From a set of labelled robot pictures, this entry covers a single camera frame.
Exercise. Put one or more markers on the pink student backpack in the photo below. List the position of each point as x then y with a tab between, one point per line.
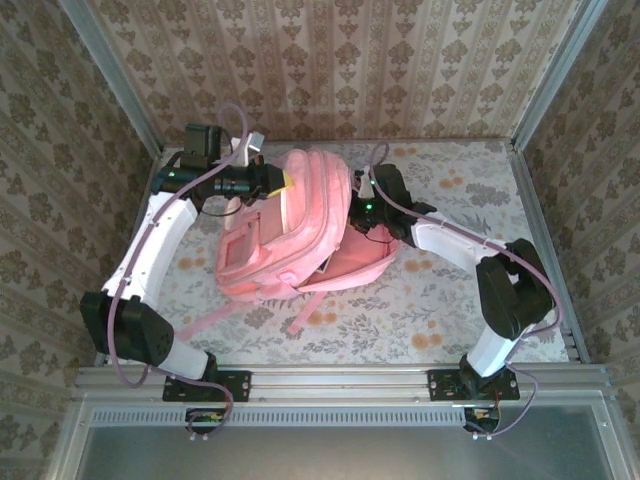
310	200

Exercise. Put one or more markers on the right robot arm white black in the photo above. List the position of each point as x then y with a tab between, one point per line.
450	235

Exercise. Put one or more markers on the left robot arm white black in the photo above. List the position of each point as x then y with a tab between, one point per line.
155	245

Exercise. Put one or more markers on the grey metal panel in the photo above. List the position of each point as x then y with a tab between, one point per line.
350	455

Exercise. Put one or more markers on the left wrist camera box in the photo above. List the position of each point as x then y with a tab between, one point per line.
250	145

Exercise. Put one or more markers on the aluminium frame post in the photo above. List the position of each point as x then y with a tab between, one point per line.
114	75
558	75

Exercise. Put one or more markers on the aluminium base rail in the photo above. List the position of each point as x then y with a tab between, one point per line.
340	382

